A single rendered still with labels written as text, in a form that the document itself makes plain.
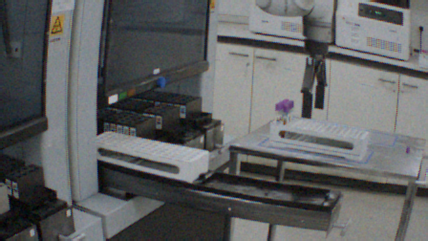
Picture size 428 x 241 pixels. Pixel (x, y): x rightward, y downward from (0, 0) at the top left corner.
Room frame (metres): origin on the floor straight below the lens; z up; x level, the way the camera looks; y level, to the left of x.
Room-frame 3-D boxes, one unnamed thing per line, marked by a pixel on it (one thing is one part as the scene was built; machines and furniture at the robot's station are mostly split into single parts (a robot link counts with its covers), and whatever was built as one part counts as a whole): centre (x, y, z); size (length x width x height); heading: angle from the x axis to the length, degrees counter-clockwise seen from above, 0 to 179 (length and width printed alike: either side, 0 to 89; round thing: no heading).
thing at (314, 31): (1.64, -0.28, 1.16); 0.09 x 0.09 x 0.06
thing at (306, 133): (1.62, -0.31, 0.85); 0.30 x 0.10 x 0.06; 65
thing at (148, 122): (1.60, 0.19, 0.85); 0.12 x 0.02 x 0.06; 158
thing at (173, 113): (1.74, 0.13, 0.85); 0.12 x 0.02 x 0.06; 157
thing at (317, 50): (1.64, -0.28, 1.09); 0.08 x 0.07 x 0.09; 155
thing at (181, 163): (1.42, 0.16, 0.83); 0.30 x 0.10 x 0.06; 67
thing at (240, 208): (1.35, 0.00, 0.78); 0.73 x 0.14 x 0.09; 67
